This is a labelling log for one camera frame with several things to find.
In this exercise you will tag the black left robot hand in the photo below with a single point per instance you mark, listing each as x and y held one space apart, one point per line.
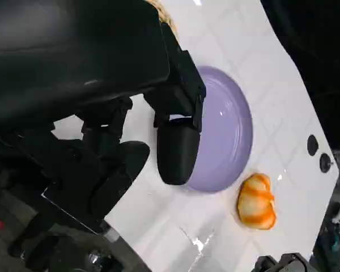
59 56

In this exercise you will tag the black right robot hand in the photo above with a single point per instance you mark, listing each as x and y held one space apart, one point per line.
286 263

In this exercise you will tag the beige towel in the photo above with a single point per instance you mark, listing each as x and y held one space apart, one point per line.
165 17

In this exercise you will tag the orange and white bread roll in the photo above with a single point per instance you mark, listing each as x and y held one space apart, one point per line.
255 201

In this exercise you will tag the black round table grommet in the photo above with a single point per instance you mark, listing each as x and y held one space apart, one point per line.
325 163
313 145

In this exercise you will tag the lilac plate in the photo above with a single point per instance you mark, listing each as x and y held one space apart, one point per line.
226 130

